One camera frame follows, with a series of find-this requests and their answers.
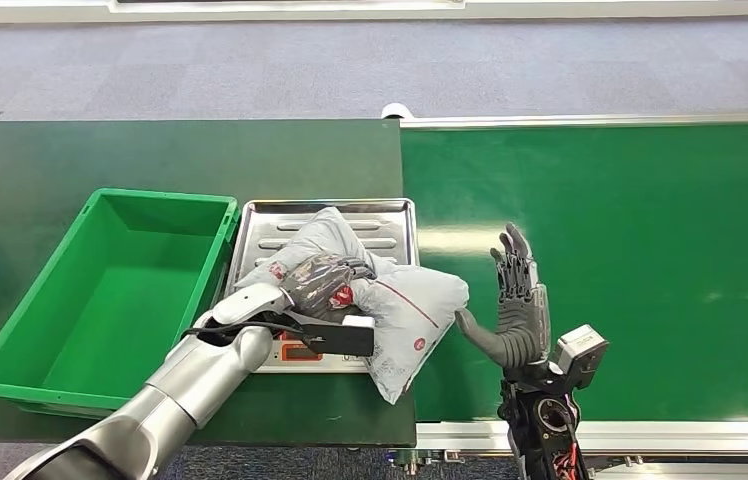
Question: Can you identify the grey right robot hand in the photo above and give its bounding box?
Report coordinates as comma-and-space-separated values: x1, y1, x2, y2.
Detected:
454, 222, 553, 371

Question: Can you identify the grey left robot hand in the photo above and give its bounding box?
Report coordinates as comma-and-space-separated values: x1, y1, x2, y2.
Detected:
279, 253, 379, 324

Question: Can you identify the grey plastic mailer package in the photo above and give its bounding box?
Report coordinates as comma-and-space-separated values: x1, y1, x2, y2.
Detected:
234, 206, 471, 406

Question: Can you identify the green conveyor belt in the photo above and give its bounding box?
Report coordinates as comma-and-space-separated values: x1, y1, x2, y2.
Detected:
380, 102, 748, 478

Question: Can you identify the electronic scale with steel tray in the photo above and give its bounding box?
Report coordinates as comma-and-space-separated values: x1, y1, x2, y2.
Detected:
223, 197, 420, 376

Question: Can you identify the green plastic crate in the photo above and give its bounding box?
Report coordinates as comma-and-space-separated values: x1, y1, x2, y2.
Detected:
0, 188, 241, 420

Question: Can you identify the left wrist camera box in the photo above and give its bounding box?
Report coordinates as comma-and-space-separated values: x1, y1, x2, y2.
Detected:
294, 314, 377, 358

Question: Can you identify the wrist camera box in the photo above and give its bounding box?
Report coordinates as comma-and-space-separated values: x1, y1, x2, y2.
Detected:
549, 323, 611, 392
294, 314, 377, 358

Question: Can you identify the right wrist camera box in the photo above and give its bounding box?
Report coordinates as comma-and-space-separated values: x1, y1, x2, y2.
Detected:
549, 323, 611, 392

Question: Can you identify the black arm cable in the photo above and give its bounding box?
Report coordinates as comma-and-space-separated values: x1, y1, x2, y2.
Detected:
181, 319, 312, 344

